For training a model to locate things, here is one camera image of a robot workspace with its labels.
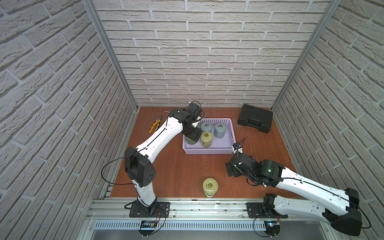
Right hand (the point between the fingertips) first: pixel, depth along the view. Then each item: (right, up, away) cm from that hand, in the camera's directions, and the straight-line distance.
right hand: (235, 162), depth 75 cm
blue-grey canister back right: (-4, +15, +23) cm, 28 cm away
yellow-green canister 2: (-13, -12, -2) cm, 18 cm away
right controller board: (+17, -31, -4) cm, 35 cm away
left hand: (-21, +15, +6) cm, 27 cm away
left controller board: (-44, -31, -3) cm, 54 cm away
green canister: (-24, +10, +9) cm, 27 cm away
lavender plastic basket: (-4, +4, +25) cm, 25 cm away
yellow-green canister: (-14, +10, +18) cm, 25 cm away
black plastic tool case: (+25, +24, +32) cm, 47 cm away
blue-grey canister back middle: (-14, +18, +23) cm, 32 cm away
